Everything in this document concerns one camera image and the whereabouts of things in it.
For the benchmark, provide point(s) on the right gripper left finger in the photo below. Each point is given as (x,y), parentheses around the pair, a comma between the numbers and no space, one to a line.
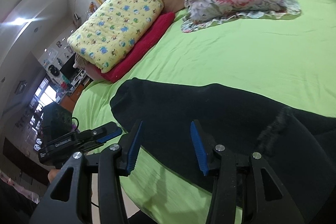
(117,160)

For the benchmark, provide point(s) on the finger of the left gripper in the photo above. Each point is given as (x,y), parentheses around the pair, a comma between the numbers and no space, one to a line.
(101,129)
(110,136)

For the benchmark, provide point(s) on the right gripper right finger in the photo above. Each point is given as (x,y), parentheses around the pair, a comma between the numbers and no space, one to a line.
(216,160)

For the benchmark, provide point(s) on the black pants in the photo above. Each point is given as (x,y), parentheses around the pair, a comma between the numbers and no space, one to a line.
(298,145)

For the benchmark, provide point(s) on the left hand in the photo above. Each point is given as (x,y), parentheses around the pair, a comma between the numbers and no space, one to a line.
(52,174)

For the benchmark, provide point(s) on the yellow patterned folded blanket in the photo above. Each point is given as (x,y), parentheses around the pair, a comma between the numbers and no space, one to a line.
(113,30)

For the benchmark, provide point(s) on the red folded blanket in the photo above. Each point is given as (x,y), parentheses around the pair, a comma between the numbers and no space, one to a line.
(145,43)

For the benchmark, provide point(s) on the green bed sheet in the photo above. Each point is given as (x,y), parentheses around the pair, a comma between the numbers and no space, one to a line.
(291,61)

